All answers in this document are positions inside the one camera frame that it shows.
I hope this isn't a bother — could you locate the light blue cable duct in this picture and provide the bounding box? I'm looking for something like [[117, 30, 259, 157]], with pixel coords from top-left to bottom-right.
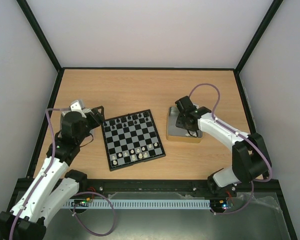
[[62, 199, 211, 210]]

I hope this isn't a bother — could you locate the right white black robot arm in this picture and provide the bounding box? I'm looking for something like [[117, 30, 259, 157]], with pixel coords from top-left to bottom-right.
[[175, 95, 272, 196]]

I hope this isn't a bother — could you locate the silver square tin lid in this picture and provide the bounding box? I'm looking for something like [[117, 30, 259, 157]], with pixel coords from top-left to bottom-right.
[[60, 108, 97, 138]]

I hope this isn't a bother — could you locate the black and silver chessboard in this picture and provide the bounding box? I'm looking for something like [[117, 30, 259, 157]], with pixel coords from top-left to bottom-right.
[[101, 109, 166, 171]]

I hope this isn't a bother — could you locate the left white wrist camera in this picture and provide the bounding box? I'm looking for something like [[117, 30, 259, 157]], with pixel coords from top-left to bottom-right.
[[70, 99, 87, 118]]

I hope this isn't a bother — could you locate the black metal frame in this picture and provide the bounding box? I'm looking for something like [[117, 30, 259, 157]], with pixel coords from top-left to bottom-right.
[[0, 0, 300, 240]]

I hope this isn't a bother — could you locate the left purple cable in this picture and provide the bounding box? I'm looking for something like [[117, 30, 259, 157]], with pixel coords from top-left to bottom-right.
[[8, 107, 117, 240]]

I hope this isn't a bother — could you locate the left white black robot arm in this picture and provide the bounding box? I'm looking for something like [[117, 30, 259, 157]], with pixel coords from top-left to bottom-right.
[[0, 101, 105, 240]]

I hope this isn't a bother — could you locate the gold square tin tray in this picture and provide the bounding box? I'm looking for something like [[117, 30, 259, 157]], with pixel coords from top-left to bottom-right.
[[166, 106, 204, 144]]

